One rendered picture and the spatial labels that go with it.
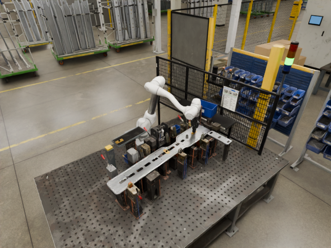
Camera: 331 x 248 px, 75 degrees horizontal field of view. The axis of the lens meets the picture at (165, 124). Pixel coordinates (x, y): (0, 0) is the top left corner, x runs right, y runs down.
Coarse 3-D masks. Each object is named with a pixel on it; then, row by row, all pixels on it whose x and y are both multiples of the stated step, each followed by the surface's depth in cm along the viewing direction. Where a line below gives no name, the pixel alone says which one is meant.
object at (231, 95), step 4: (224, 88) 271; (228, 88) 267; (232, 88) 262; (224, 92) 273; (228, 92) 269; (232, 92) 265; (236, 92) 261; (224, 96) 276; (228, 96) 272; (232, 96) 267; (236, 96) 263; (224, 100) 279; (228, 100) 274; (232, 100) 269; (236, 100) 265; (220, 104) 286; (224, 104) 281; (228, 104) 277; (232, 104) 272; (236, 104) 268; (228, 108) 279; (232, 108) 274
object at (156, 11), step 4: (156, 0) 768; (156, 4) 776; (156, 8) 783; (160, 8) 789; (156, 12) 787; (160, 12) 796; (156, 16) 799; (160, 16) 803; (156, 20) 807; (160, 20) 810; (156, 24) 815; (160, 24) 818; (156, 28) 824; (160, 28) 826; (156, 32) 833; (160, 32) 834; (156, 36) 842; (160, 36) 842; (156, 40) 851; (160, 40) 850; (156, 44) 860; (160, 44) 859; (156, 48) 870; (160, 48) 867; (156, 52) 869; (160, 52) 868
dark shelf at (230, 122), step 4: (180, 100) 326; (184, 100) 326; (180, 104) 316; (184, 104) 316; (188, 104) 316; (204, 116) 289; (216, 116) 289; (220, 116) 289; (212, 120) 281; (216, 120) 281; (220, 120) 281; (224, 120) 281; (228, 120) 281; (232, 120) 281; (224, 124) 273; (228, 124) 273; (232, 124) 275; (224, 128) 269; (228, 128) 270
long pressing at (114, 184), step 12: (204, 132) 265; (180, 144) 247; (192, 144) 247; (156, 156) 230; (168, 156) 230; (132, 168) 217; (144, 168) 217; (120, 180) 204; (132, 180) 204; (120, 192) 193
